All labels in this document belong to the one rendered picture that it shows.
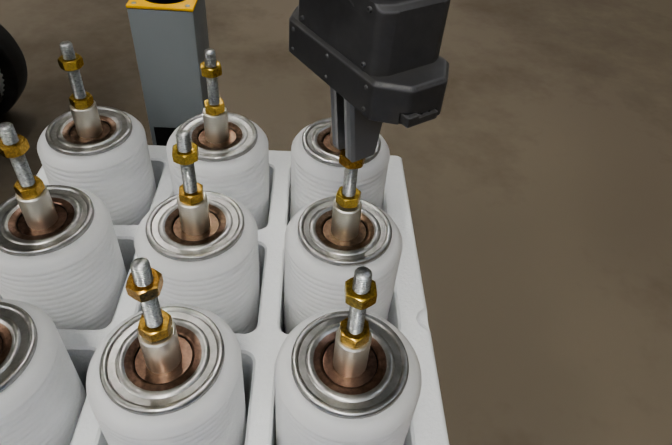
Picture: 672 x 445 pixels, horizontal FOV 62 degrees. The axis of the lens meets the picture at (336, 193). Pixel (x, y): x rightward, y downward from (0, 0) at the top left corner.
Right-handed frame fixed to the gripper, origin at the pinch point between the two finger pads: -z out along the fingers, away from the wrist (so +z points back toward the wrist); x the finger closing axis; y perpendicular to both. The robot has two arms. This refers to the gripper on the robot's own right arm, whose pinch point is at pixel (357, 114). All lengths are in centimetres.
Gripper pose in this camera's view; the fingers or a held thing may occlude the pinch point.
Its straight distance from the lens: 37.6
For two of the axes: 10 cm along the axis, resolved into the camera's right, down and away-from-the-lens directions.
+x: -5.6, -5.8, 5.9
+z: 0.7, -7.4, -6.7
